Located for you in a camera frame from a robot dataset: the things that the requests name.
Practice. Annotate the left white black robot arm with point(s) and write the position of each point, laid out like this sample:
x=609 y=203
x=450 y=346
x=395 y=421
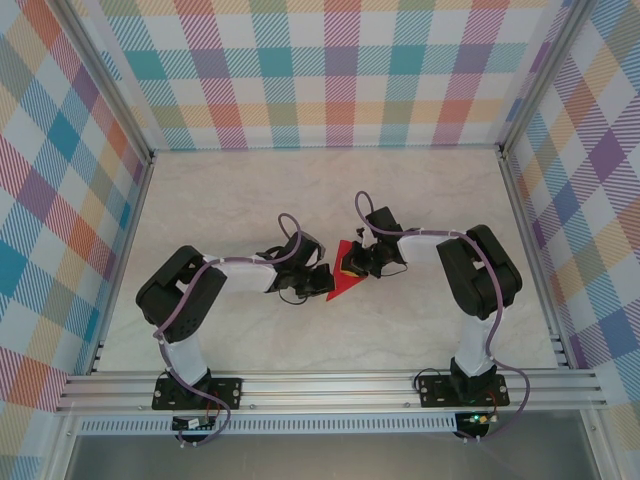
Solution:
x=185 y=360

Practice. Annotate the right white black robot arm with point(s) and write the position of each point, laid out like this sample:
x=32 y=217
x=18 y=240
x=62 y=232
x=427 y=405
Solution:
x=430 y=247

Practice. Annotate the grey metal sheet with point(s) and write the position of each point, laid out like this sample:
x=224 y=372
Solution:
x=325 y=457

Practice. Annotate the aluminium front leg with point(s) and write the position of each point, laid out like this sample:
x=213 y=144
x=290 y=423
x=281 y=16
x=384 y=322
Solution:
x=600 y=450
x=60 y=450

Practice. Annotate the aluminium front rail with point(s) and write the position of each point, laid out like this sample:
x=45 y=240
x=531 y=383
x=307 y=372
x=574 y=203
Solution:
x=325 y=395

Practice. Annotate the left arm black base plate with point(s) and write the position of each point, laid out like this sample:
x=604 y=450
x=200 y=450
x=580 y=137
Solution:
x=227 y=392

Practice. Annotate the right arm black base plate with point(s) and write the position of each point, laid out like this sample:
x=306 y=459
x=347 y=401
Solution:
x=435 y=390

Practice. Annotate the aluminium side rail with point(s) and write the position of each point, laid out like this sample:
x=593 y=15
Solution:
x=532 y=260
x=125 y=260

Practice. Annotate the aluminium frame post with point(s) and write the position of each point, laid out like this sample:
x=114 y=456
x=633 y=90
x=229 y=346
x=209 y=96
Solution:
x=545 y=75
x=107 y=82

